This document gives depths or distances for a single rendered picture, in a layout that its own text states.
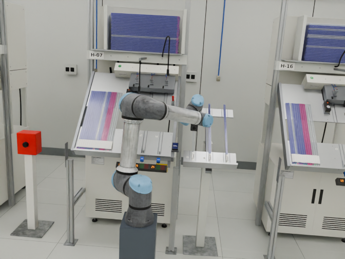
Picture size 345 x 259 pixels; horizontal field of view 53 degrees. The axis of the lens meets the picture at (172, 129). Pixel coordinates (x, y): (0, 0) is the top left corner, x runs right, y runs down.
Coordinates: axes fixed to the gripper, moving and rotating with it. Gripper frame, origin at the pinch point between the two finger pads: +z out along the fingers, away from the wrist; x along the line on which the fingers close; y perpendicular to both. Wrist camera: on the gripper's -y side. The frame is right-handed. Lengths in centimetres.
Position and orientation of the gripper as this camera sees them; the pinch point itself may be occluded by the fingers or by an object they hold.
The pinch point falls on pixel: (193, 124)
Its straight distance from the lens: 235.1
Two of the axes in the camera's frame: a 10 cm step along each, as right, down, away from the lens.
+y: 0.6, -9.3, 3.6
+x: -10.0, -0.6, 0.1
